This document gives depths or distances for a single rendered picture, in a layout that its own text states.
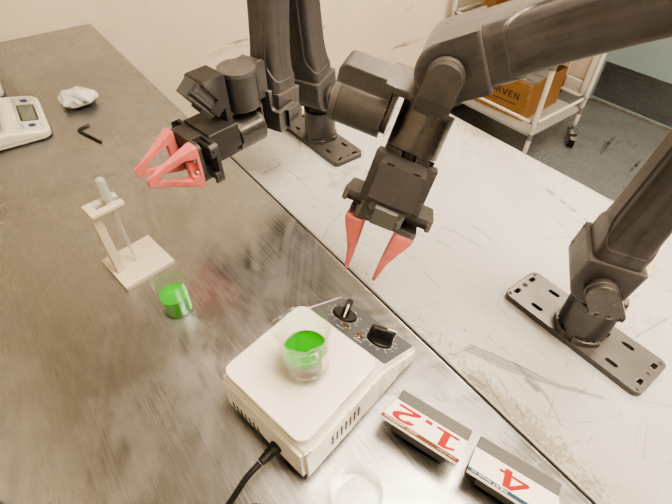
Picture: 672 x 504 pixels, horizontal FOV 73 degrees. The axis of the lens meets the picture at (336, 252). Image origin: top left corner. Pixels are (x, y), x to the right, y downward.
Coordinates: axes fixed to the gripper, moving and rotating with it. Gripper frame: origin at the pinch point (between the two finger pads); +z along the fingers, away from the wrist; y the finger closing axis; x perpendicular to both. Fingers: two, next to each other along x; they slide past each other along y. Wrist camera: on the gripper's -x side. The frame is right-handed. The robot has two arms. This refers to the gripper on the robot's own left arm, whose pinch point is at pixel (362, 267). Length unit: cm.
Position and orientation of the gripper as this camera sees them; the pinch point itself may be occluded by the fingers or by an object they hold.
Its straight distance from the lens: 54.5
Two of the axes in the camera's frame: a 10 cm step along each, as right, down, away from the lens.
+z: -3.4, 8.6, 3.7
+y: 9.2, 3.9, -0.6
